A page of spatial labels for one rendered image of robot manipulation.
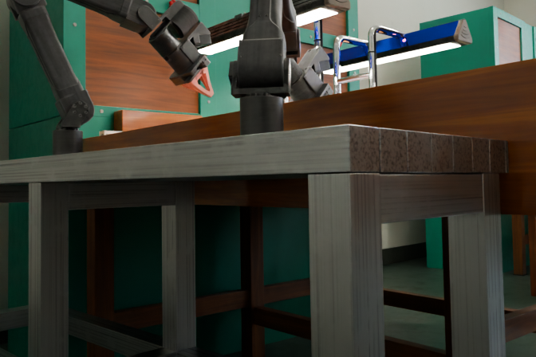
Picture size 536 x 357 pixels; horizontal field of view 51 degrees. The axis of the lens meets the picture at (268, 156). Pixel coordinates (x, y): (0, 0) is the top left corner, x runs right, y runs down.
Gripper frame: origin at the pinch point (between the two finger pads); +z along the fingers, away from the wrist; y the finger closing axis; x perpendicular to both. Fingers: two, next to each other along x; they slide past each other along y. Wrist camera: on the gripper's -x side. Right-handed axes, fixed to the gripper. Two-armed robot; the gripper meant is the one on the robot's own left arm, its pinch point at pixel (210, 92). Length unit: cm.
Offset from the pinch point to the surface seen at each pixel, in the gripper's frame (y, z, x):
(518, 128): -86, 0, 22
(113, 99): 52, -4, -2
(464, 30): -28, 42, -65
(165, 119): 44.2, 11.0, -7.1
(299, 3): -17.5, -2.6, -26.2
